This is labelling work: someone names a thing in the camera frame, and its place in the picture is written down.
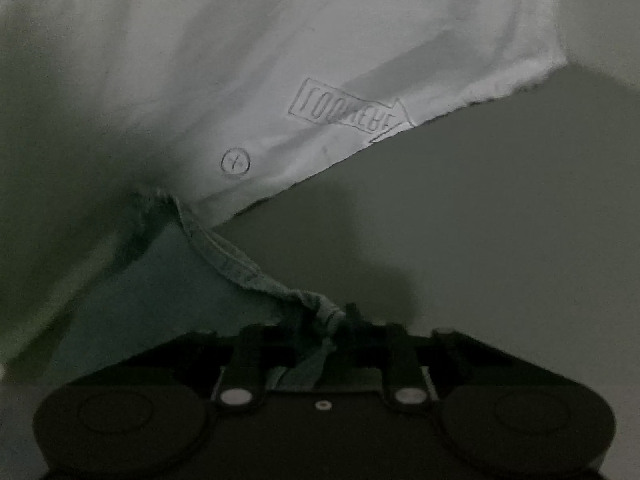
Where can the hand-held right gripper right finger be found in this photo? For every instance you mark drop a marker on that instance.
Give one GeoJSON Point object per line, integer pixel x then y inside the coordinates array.
{"type": "Point", "coordinates": [400, 355]}

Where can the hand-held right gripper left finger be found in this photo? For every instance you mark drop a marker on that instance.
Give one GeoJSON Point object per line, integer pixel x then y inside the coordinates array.
{"type": "Point", "coordinates": [247, 355]}

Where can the blue denim shirt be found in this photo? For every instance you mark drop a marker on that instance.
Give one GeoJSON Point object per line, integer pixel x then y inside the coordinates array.
{"type": "Point", "coordinates": [165, 285]}

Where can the white carrot print sheet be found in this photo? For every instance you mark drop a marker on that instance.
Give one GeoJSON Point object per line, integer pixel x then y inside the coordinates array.
{"type": "Point", "coordinates": [300, 60]}

